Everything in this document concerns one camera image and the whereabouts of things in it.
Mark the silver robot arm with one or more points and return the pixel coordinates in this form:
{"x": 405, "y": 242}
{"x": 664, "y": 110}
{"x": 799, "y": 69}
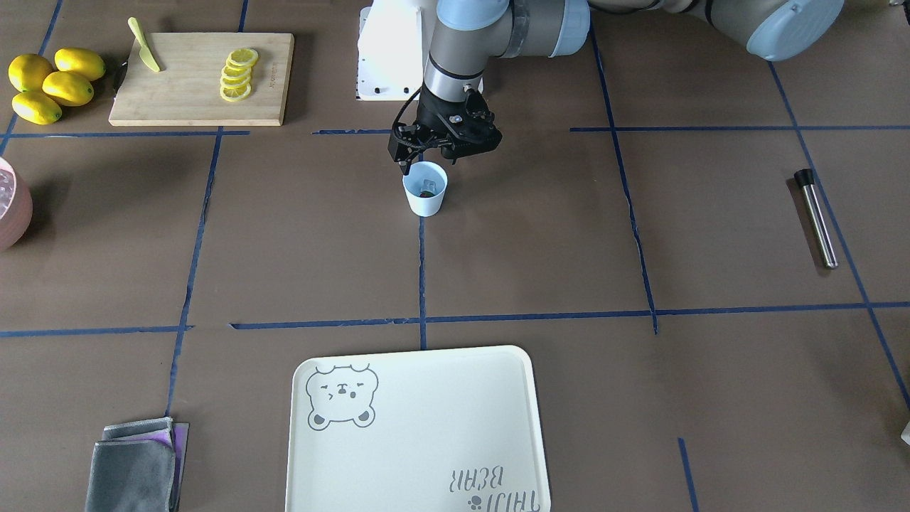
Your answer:
{"x": 773, "y": 30}

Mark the cream bear tray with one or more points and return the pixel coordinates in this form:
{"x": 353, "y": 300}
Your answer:
{"x": 437, "y": 430}

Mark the wooden cutting board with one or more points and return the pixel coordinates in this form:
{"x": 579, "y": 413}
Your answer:
{"x": 186, "y": 90}

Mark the lemon slices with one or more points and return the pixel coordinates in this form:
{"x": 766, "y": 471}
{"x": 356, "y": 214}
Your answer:
{"x": 235, "y": 82}

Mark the pink bowl of ice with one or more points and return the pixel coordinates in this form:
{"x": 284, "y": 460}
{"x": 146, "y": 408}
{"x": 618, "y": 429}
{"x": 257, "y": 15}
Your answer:
{"x": 17, "y": 205}

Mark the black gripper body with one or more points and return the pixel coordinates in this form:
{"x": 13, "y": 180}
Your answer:
{"x": 429, "y": 113}

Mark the yellow lemon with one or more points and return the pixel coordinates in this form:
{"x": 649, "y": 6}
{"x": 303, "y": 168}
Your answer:
{"x": 27, "y": 72}
{"x": 68, "y": 89}
{"x": 81, "y": 61}
{"x": 36, "y": 107}

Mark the yellow plastic knife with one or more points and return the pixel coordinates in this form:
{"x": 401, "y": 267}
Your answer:
{"x": 145, "y": 52}

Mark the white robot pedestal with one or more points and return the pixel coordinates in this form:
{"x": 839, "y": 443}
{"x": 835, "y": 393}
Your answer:
{"x": 394, "y": 46}

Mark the light blue plastic cup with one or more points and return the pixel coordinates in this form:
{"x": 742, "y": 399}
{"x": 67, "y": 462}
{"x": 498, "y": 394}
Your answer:
{"x": 425, "y": 207}

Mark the steel muddler black tip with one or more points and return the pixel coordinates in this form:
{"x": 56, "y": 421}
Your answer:
{"x": 806, "y": 182}

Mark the grey folded cloth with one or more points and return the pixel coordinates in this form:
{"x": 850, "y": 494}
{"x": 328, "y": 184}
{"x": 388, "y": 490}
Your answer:
{"x": 138, "y": 466}

